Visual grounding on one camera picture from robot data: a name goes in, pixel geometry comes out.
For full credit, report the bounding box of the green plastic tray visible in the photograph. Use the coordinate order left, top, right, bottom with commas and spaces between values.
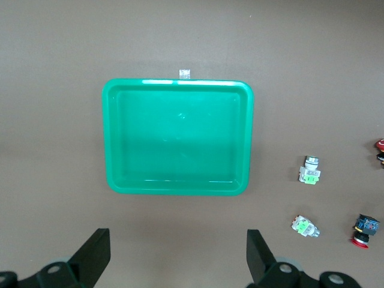
101, 78, 255, 197

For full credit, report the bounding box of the green push button switch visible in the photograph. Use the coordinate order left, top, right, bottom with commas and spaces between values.
298, 155, 322, 186
290, 214, 321, 238

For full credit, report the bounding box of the red button orange body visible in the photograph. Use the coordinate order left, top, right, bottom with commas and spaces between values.
374, 137, 384, 169

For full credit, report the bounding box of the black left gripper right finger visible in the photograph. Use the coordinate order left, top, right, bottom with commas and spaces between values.
245, 229, 359, 288

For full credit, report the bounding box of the red button blue body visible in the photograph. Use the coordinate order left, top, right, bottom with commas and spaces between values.
349, 213, 381, 250

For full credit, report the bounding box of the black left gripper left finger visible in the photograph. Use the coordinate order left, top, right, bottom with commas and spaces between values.
0, 227, 112, 288

